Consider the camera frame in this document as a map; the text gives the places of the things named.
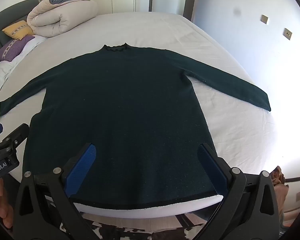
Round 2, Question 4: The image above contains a dark green sweater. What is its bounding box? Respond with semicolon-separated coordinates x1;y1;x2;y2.
0;42;272;209

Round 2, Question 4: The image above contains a brown cloth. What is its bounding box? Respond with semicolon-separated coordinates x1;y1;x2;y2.
269;165;287;228

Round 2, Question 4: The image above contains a purple patterned pillow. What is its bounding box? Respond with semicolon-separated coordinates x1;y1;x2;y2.
0;35;35;62

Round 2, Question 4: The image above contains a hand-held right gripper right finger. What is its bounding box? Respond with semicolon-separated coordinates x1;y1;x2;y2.
198;143;282;240

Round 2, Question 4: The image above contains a brown door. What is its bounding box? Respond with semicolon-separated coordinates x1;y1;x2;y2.
183;0;198;21

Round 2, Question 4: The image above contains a white bed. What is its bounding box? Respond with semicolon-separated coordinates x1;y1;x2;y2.
0;11;288;220

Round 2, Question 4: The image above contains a cowhide rug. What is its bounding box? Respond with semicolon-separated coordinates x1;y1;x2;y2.
60;214;208;240

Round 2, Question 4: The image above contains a beige folded duvet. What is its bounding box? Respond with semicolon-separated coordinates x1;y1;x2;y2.
27;0;98;38

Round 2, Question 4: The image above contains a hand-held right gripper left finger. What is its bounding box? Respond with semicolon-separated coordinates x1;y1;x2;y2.
12;143;99;240

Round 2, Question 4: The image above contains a yellow patterned pillow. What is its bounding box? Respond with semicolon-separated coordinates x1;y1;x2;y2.
2;20;35;40

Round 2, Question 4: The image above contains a light grey crumpled sheet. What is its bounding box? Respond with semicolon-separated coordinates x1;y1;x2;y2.
0;61;18;105

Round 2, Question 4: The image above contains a grey padded headboard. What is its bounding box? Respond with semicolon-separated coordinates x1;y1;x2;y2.
0;0;43;65

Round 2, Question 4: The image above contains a person's left hand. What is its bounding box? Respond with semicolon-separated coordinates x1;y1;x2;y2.
0;177;14;229

